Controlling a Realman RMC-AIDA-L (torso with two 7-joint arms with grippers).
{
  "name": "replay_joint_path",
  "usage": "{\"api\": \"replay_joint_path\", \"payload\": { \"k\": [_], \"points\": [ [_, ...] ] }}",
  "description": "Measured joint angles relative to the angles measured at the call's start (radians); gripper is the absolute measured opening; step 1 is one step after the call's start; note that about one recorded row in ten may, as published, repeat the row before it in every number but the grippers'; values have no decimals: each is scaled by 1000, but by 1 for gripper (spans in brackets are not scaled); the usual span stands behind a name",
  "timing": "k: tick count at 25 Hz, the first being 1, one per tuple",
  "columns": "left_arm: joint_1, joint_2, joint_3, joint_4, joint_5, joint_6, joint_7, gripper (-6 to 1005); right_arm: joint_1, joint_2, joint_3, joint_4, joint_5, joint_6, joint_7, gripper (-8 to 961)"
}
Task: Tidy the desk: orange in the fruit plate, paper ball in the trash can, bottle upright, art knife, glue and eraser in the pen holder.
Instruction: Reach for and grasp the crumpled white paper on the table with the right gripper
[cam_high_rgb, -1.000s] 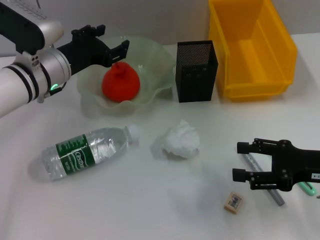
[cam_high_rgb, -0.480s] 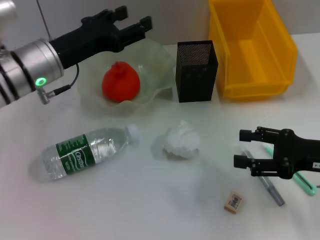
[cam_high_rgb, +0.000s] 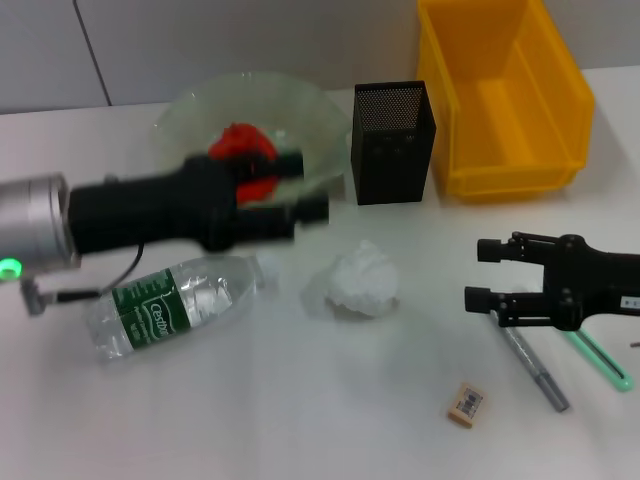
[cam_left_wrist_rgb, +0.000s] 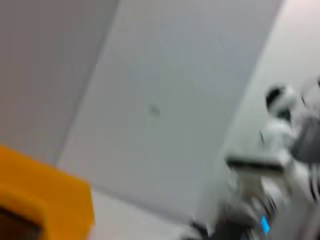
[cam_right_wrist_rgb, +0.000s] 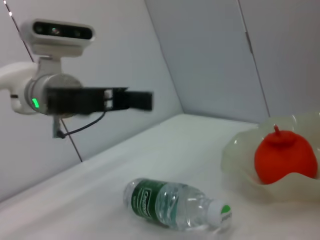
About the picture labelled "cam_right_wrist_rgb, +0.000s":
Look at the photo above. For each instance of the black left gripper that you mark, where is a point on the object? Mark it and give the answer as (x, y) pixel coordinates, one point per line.
(75, 100)

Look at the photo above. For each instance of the clear green-label water bottle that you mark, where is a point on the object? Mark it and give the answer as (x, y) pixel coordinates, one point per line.
(162, 200)

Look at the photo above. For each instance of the translucent wavy fruit plate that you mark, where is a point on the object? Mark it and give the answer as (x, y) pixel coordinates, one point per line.
(240, 155)

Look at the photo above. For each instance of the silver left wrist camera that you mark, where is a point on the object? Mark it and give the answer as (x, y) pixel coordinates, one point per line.
(57, 32)

